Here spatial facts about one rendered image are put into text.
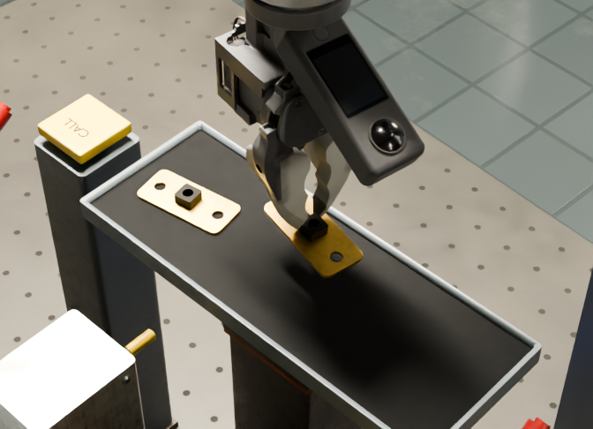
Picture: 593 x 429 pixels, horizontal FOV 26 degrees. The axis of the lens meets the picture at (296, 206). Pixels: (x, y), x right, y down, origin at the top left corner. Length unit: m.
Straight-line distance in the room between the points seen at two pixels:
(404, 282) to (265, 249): 0.12
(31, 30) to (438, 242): 0.74
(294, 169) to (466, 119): 2.02
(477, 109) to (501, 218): 1.25
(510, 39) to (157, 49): 1.37
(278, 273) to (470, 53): 2.14
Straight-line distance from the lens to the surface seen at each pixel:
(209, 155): 1.11
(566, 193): 2.78
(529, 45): 3.15
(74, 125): 1.15
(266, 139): 0.88
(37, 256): 1.68
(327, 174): 0.95
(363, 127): 0.83
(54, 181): 1.18
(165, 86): 1.90
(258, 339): 0.97
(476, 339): 0.98
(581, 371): 1.27
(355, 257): 0.97
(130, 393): 1.05
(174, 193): 1.07
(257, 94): 0.90
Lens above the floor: 1.91
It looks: 45 degrees down
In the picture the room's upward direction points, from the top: straight up
